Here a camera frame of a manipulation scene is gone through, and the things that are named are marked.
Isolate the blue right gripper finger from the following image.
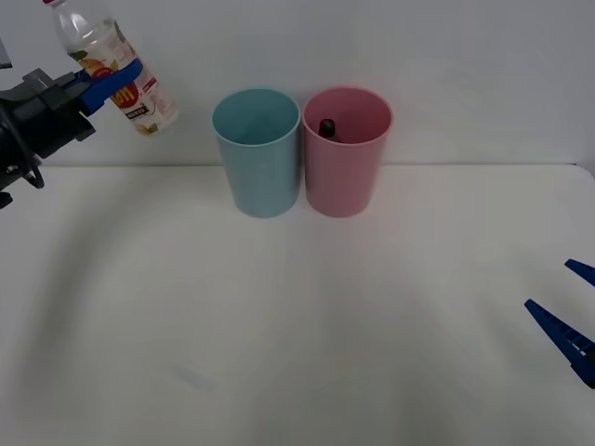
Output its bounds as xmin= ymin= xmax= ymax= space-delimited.
xmin=563 ymin=258 xmax=595 ymax=285
xmin=523 ymin=298 xmax=595 ymax=389

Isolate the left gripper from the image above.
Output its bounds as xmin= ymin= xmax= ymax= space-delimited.
xmin=0 ymin=59 xmax=144 ymax=162

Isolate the clear bottle with red cap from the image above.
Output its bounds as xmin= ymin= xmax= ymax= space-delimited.
xmin=41 ymin=0 xmax=181 ymax=138

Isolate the pale blue plastic bin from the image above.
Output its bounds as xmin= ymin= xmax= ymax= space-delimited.
xmin=211 ymin=88 xmax=301 ymax=219

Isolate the dark bottle with black cap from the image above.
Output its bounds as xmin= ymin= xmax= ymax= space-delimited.
xmin=317 ymin=118 xmax=343 ymax=144

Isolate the pink plastic bin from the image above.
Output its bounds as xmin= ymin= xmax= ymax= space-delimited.
xmin=300 ymin=86 xmax=394 ymax=219

